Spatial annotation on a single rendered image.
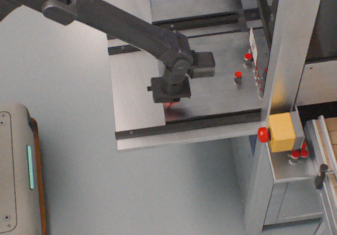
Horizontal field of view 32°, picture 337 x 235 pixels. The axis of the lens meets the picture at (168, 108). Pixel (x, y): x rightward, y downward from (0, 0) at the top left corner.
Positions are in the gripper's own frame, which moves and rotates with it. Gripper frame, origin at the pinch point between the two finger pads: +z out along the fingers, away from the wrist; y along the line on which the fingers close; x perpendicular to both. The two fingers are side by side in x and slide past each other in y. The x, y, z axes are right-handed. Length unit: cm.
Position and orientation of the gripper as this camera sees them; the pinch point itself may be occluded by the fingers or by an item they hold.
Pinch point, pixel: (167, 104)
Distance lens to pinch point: 165.2
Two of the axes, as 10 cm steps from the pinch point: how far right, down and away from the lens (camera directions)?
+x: -1.3, -8.6, 5.0
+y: 9.8, -0.5, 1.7
